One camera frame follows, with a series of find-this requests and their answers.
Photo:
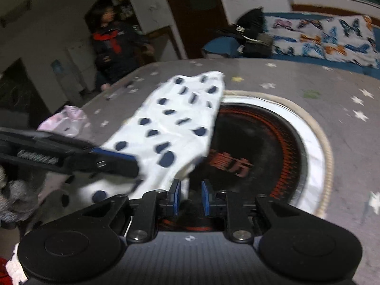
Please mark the grey star tablecloth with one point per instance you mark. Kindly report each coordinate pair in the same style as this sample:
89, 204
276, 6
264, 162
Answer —
341, 77

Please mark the round electric heater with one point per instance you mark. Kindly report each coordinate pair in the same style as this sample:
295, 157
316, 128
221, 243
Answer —
258, 142

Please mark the white cabinet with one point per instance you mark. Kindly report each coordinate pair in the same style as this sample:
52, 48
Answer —
79, 65

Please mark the black bag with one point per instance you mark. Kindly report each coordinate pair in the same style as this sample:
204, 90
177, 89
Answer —
252, 26

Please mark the blue water bottle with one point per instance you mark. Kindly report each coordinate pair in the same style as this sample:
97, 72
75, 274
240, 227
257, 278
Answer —
57, 66

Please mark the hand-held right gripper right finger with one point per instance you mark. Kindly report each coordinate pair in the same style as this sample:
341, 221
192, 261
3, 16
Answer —
205, 199

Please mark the pink fuzzy cloth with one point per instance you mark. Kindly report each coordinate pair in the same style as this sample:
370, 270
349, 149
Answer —
14, 265

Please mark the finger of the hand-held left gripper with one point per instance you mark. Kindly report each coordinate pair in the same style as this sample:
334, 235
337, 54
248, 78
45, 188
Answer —
118, 167
115, 155

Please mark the person's left forearm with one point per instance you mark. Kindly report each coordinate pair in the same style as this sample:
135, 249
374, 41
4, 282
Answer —
16, 196

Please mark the blue sofa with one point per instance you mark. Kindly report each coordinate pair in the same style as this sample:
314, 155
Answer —
225, 47

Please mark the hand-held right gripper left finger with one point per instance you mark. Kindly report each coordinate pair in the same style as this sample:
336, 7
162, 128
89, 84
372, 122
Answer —
176, 199

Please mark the white polka dot garment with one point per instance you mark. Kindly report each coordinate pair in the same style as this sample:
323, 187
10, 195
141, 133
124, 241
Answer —
169, 118

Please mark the brown door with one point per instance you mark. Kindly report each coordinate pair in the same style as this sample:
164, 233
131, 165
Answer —
196, 14

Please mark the butterfly print pillow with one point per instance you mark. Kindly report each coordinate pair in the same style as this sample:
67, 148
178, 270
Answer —
323, 38

